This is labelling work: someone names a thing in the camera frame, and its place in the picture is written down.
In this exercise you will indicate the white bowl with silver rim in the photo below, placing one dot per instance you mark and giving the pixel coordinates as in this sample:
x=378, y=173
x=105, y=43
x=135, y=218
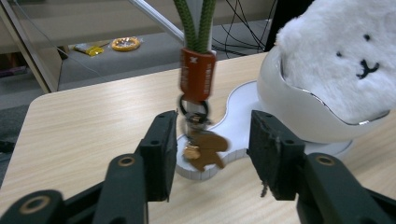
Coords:
x=289, y=112

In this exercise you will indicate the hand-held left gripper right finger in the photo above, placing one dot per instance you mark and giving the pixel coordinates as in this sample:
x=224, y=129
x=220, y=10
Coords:
x=274, y=155

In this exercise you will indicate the yellow tape roll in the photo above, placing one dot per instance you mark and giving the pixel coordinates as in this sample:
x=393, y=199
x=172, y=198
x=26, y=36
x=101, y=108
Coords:
x=126, y=44

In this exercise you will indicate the white plush bear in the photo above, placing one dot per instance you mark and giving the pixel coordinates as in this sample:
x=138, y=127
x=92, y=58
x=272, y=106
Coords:
x=336, y=56

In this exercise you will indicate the yellow packet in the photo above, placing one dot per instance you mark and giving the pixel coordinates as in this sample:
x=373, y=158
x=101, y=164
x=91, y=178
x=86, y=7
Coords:
x=90, y=49

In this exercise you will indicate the white key stand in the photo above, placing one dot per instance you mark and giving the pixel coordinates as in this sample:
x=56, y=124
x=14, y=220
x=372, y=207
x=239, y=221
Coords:
x=239, y=124

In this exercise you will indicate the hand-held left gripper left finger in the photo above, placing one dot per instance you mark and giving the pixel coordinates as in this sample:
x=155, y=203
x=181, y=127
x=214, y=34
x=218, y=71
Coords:
x=158, y=149

